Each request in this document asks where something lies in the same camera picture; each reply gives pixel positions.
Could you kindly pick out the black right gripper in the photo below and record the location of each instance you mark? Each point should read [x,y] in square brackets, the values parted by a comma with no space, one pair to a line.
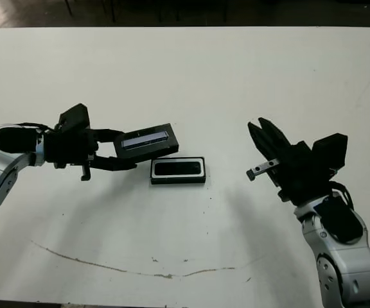
[304,179]

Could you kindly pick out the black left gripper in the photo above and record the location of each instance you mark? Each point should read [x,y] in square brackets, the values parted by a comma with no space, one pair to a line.
[69,147]

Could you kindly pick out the black box lid with print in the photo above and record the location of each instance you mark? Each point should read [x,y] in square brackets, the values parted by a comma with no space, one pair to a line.
[153,147]

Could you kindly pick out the black oblong camera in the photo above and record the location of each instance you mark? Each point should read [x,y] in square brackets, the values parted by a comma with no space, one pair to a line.
[178,169]

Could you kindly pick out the black box with white insert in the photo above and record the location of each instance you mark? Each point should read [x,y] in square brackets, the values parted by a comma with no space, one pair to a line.
[177,181]

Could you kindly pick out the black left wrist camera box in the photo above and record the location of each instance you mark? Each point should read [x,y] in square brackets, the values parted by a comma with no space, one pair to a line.
[75,117]

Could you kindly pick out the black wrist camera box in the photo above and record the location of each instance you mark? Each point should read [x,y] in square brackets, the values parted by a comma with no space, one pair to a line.
[75,117]
[331,150]

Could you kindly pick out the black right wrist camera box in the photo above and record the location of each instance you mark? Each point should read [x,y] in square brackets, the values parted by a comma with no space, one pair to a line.
[331,150]

